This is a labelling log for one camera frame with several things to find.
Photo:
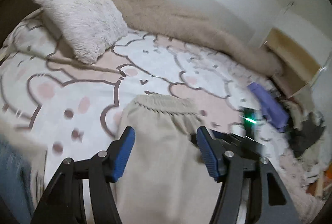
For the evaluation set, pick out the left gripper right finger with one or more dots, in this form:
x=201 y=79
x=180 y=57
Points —
x=230 y=160

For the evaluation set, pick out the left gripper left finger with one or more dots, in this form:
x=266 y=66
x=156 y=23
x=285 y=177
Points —
x=62 y=201

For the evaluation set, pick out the beige waffle knit garment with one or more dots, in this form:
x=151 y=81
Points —
x=165 y=179

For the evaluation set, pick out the pile of mixed clothes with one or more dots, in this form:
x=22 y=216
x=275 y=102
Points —
x=309 y=140

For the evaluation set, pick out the folded blue jeans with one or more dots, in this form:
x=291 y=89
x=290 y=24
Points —
x=15 y=183

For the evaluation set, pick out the wooden shelf unit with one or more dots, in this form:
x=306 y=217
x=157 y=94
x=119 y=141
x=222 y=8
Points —
x=298 y=67

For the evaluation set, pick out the bear pattern bed sheet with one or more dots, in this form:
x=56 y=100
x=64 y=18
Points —
x=74 y=112

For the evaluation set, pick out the tan fluffy blanket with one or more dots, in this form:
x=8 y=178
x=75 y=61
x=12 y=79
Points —
x=165 y=18

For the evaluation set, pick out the pink fluffy pillow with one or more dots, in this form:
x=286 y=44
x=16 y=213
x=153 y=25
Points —
x=90 y=27

